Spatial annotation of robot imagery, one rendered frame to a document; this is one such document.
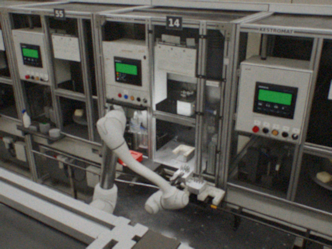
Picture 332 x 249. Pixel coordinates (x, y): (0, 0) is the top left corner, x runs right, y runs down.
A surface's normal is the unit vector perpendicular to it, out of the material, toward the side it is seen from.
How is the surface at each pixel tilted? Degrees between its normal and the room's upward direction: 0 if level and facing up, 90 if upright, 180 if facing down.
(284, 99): 90
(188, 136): 90
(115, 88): 90
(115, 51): 90
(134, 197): 0
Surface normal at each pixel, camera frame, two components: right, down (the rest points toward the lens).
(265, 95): -0.51, 0.35
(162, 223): 0.00, -0.91
